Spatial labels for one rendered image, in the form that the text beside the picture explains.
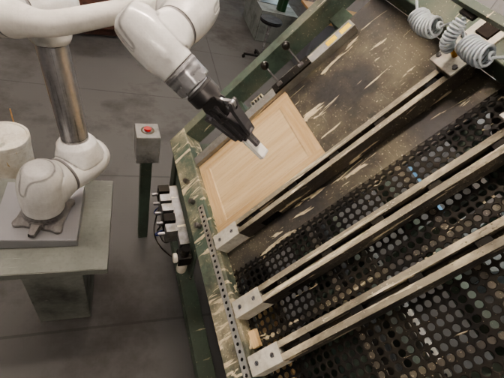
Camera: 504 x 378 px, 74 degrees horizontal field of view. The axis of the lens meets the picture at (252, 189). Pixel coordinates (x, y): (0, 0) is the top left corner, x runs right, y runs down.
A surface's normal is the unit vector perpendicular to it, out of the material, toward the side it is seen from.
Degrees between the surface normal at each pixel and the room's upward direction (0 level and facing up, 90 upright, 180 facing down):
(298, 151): 55
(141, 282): 0
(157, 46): 64
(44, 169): 7
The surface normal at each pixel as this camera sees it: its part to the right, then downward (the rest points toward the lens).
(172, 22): 0.61, -0.29
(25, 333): 0.26, -0.67
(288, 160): -0.60, -0.34
